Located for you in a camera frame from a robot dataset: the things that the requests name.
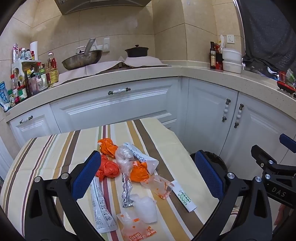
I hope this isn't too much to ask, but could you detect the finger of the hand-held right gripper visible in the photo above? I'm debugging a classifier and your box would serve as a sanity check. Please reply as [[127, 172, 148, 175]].
[[279, 133, 296, 153], [251, 145, 278, 171]]

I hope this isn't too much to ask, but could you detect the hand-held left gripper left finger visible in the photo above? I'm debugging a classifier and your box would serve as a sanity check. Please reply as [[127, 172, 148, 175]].
[[24, 150, 104, 241]]

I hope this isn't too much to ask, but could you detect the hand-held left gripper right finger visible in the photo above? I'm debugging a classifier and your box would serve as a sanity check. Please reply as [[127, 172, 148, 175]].
[[192, 150, 273, 241]]

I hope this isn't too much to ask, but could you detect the black trash bin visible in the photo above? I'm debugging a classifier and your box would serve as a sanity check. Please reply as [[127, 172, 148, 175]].
[[190, 151, 228, 176]]

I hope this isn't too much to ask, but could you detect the large orange plastic bag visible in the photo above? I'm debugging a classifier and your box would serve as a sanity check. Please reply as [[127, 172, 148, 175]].
[[95, 155, 120, 179]]

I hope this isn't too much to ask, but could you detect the white paper sleeve green print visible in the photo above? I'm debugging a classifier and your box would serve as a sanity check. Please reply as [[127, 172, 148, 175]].
[[171, 180, 197, 213]]

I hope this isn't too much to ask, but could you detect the small orange plastic bag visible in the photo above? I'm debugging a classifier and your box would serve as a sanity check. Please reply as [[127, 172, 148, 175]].
[[97, 138, 119, 158]]

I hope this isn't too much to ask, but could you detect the long white sachet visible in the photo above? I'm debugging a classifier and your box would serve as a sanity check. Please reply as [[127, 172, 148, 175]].
[[90, 177, 118, 233]]

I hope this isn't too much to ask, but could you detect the clear plastic bag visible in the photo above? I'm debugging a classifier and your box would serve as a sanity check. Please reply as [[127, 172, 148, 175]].
[[115, 146, 136, 176]]

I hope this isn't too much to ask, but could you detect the silver foil wrapper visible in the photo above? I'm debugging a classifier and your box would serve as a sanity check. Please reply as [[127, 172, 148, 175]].
[[121, 173, 136, 208]]

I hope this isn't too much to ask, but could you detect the clear packet with orange dots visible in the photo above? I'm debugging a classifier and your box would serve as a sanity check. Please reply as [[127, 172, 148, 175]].
[[140, 175, 174, 200]]

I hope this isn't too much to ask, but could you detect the orange plastic bag with knot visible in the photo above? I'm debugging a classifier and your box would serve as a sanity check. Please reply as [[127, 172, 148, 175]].
[[130, 161, 150, 182]]

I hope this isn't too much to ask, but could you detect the white milk powder packet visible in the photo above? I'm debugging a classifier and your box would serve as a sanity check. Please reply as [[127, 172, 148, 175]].
[[123, 142, 159, 175]]

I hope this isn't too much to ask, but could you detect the white plastic wrap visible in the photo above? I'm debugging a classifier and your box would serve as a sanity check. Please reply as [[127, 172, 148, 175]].
[[131, 194, 157, 224]]

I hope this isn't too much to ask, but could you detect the clear packet with orange print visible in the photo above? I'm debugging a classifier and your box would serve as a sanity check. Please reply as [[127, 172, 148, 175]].
[[116, 213, 157, 241]]

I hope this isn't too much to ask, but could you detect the striped tablecloth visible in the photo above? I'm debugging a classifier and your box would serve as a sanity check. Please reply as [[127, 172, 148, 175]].
[[0, 118, 232, 241]]

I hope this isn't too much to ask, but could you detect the white kitchen cabinet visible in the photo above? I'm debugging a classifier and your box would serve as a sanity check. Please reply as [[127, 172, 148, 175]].
[[0, 76, 296, 209]]

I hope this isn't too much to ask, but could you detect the red lid jar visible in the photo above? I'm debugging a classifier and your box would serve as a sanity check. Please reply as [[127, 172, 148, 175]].
[[17, 85, 28, 102]]

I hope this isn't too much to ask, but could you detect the cooking oil bottle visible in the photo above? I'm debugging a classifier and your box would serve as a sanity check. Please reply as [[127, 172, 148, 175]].
[[46, 52, 59, 86]]

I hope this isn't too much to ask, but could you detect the green lid jar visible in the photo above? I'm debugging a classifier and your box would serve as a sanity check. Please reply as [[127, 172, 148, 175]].
[[8, 89, 16, 107]]

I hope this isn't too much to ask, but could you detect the dark grey cloth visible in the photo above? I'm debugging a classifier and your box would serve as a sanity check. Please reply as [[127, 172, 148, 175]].
[[238, 0, 296, 72]]

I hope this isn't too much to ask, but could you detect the cluster of seasoning bottles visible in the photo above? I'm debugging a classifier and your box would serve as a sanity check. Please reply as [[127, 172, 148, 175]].
[[10, 43, 49, 98]]

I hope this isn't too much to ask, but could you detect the steel wok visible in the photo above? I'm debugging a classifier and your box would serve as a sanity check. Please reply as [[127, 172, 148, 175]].
[[62, 38, 103, 70]]

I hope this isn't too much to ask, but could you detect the blue snack bag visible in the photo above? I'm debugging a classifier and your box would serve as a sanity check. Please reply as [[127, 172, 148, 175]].
[[0, 81, 11, 109]]

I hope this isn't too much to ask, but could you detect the pale stove cover cloth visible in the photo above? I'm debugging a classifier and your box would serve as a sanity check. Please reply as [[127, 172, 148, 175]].
[[54, 56, 171, 85]]

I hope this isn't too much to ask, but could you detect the white spice rack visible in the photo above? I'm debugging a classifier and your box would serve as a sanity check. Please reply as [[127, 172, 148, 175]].
[[11, 60, 48, 93]]

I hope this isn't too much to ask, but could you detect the black cooking pot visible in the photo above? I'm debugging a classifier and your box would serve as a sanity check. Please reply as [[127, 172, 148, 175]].
[[125, 45, 149, 58]]

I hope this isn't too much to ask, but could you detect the paper towel roll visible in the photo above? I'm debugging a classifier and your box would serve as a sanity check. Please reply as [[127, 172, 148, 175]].
[[30, 41, 38, 61]]

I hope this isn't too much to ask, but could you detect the steel range hood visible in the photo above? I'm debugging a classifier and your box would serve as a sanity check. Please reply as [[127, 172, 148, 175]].
[[55, 0, 152, 15]]

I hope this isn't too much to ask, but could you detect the vertical cabinet handle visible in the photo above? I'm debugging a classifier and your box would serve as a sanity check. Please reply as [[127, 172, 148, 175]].
[[234, 104, 244, 128], [222, 99, 231, 122]]

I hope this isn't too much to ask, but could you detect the long drawer handle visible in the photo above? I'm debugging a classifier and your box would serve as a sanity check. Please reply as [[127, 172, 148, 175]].
[[108, 88, 131, 95]]

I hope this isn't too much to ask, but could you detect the white wall socket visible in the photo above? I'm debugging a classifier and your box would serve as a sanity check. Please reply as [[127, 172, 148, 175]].
[[91, 37, 110, 52]]

